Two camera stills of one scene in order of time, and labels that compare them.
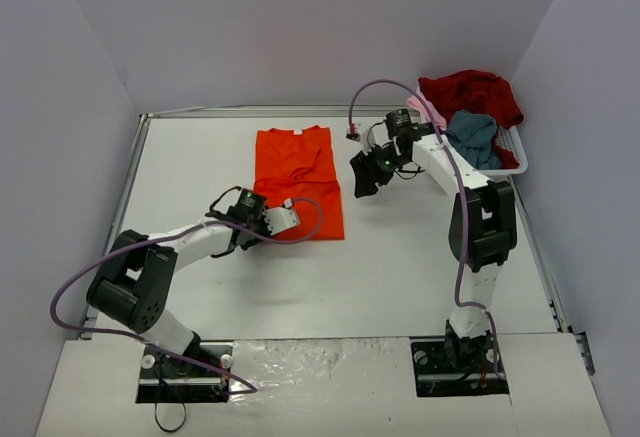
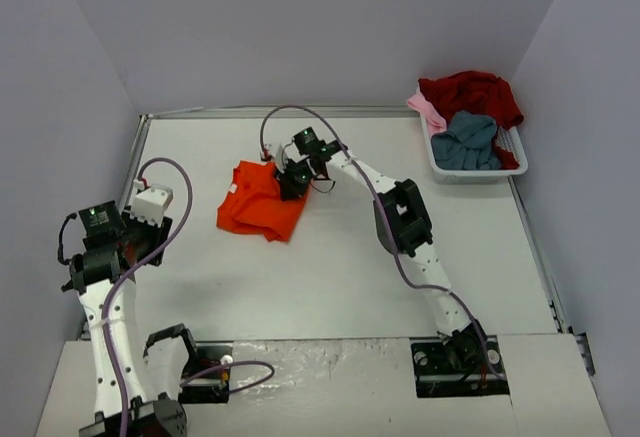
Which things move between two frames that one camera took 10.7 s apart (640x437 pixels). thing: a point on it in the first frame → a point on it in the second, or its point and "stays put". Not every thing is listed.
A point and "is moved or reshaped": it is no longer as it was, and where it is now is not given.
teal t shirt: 475,136 stays put
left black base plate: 166,378 stays put
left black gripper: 257,236 → 151,239
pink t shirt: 438,115 stays put
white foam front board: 325,388 stays put
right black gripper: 370,169 → 290,185
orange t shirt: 301,171 is moved or reshaped
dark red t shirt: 481,92 stays put
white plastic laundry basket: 508,138 stays put
